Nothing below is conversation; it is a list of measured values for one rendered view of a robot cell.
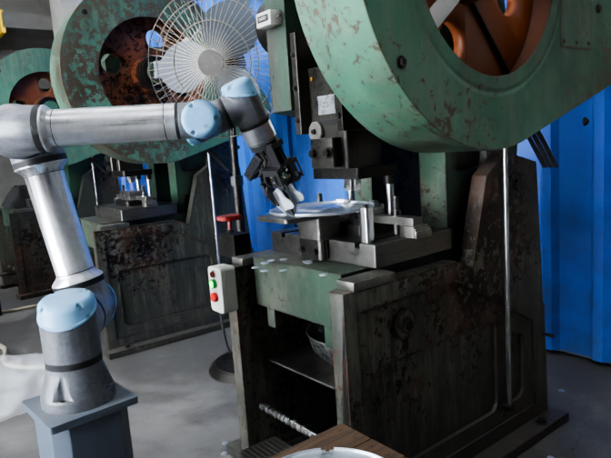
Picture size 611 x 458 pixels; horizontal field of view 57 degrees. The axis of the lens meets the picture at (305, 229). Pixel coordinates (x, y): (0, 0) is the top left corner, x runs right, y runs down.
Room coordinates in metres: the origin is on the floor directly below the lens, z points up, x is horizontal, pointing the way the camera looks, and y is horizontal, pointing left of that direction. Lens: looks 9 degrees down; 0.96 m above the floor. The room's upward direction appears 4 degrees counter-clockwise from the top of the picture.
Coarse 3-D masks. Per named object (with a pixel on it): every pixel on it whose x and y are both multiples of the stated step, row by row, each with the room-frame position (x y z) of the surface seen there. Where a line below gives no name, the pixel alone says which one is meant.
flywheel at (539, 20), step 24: (432, 0) 1.25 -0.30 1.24; (456, 0) 1.22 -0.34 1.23; (480, 0) 1.35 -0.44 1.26; (528, 0) 1.48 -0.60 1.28; (456, 24) 1.31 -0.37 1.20; (504, 24) 1.41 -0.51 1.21; (528, 24) 1.48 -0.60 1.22; (456, 48) 1.33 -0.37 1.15; (480, 48) 1.35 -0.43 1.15; (504, 48) 1.41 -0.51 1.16; (528, 48) 1.45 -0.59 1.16; (480, 72) 1.35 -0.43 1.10; (504, 72) 1.41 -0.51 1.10
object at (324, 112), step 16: (320, 80) 1.60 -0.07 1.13; (320, 96) 1.60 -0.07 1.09; (320, 112) 1.60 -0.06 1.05; (320, 128) 1.59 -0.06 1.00; (336, 128) 1.55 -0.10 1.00; (320, 144) 1.56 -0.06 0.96; (336, 144) 1.53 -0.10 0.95; (352, 144) 1.53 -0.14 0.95; (368, 144) 1.57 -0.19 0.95; (320, 160) 1.57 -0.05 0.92; (336, 160) 1.53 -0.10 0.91; (352, 160) 1.53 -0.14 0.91; (368, 160) 1.57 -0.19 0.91
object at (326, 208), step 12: (300, 204) 1.69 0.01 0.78; (312, 204) 1.68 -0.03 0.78; (324, 204) 1.60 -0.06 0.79; (336, 204) 1.58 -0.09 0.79; (348, 204) 1.61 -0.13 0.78; (360, 204) 1.59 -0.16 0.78; (372, 204) 1.56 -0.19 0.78; (288, 216) 1.44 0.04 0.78; (300, 216) 1.43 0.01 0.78; (312, 216) 1.42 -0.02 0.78
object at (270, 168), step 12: (264, 144) 1.33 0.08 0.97; (276, 144) 1.33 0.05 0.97; (264, 156) 1.37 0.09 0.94; (276, 156) 1.33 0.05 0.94; (264, 168) 1.38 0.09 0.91; (276, 168) 1.35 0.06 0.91; (288, 168) 1.36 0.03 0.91; (300, 168) 1.37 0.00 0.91; (264, 180) 1.38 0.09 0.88; (276, 180) 1.36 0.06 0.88; (288, 180) 1.36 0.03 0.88
